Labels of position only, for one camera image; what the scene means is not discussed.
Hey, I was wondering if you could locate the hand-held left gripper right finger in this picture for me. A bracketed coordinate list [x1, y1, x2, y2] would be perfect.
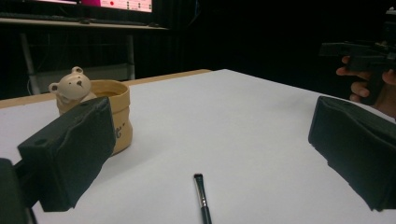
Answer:
[307, 95, 396, 213]

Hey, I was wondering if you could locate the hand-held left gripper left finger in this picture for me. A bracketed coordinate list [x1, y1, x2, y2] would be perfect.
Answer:
[17, 96, 117, 213]

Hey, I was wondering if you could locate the beige ceramic bear holder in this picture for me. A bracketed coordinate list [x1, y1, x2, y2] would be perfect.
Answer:
[48, 65, 134, 156]

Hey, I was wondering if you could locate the black makeup brush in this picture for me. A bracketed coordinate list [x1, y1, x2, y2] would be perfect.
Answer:
[192, 173, 213, 224]

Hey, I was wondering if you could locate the desk with metal legs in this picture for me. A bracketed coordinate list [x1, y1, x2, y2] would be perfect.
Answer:
[0, 17, 171, 96]

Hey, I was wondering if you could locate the black keyboard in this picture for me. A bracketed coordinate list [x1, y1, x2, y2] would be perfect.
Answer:
[0, 11, 82, 23]

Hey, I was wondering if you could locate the computer monitor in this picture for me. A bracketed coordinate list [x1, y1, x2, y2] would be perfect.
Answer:
[31, 0, 154, 14]

